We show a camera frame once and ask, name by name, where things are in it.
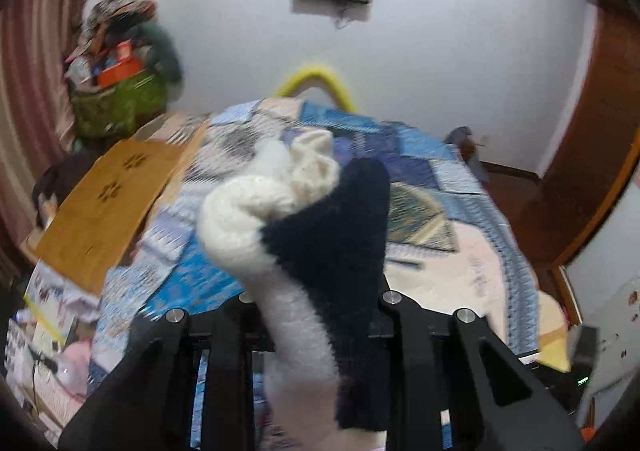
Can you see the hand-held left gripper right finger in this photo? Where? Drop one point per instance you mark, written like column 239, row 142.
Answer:
column 410, row 356

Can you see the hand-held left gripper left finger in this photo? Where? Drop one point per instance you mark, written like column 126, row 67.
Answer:
column 227, row 356

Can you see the white and navy fuzzy sock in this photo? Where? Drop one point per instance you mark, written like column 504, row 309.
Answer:
column 325, row 241

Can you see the pile of mixed clothes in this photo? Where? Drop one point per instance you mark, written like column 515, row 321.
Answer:
column 115, row 21

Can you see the blue patchwork quilt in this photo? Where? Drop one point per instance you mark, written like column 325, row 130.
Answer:
column 450, row 256

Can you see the pink cloth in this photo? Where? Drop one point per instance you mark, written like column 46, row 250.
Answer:
column 77, row 366

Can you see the pile of papers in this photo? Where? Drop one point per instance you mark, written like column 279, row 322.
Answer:
column 50, row 311

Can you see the grey backpack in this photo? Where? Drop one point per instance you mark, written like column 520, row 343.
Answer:
column 465, row 146

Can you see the wooden door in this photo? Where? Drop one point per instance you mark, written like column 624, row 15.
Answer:
column 585, row 131

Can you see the dark cloth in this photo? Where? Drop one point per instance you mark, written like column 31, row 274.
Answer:
column 65, row 178

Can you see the green fabric storage box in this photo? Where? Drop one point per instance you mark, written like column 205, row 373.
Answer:
column 115, row 106

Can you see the yellow foam tube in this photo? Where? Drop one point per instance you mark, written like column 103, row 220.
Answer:
column 315, row 73

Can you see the orange box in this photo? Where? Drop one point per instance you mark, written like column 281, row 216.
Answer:
column 120, row 73

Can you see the grey plush pillow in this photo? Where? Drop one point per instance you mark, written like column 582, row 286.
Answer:
column 165, row 56

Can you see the small red box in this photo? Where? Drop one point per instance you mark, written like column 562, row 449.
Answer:
column 124, row 52

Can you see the striped pink curtain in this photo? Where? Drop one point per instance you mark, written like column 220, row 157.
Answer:
column 35, row 56

